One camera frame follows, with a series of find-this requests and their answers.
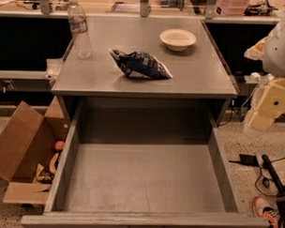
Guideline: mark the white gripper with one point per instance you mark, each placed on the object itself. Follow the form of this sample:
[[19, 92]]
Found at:
[[281, 51]]

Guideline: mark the blue chip bag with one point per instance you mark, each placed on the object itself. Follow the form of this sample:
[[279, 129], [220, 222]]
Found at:
[[140, 65]]

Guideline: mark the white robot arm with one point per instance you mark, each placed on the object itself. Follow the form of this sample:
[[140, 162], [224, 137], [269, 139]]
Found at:
[[273, 62]]

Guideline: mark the open grey top drawer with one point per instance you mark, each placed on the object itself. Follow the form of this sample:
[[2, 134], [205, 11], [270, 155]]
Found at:
[[157, 164]]

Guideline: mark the black power strip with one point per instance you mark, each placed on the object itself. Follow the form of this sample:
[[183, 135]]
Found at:
[[267, 164]]

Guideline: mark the black power adapter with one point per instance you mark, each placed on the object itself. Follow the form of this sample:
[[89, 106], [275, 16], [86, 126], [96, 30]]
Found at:
[[246, 159]]

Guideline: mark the orange white sneaker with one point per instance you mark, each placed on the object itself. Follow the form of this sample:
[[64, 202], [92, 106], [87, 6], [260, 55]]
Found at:
[[262, 209]]

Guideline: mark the pink stacked containers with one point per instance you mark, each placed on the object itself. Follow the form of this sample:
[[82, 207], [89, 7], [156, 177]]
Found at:
[[231, 7]]

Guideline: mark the grey cabinet body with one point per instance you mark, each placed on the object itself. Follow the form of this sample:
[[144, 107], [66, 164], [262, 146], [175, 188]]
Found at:
[[198, 71]]

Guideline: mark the clear plastic water bottle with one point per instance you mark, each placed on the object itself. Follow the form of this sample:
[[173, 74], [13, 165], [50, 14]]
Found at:
[[79, 30]]

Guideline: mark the orange fruit in box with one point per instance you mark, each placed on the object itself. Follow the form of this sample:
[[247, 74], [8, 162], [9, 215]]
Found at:
[[59, 145]]

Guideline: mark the banana in box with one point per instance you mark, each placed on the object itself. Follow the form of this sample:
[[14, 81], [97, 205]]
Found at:
[[52, 166]]

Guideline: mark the open cardboard box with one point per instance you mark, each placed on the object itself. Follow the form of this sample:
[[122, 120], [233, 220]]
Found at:
[[26, 148]]

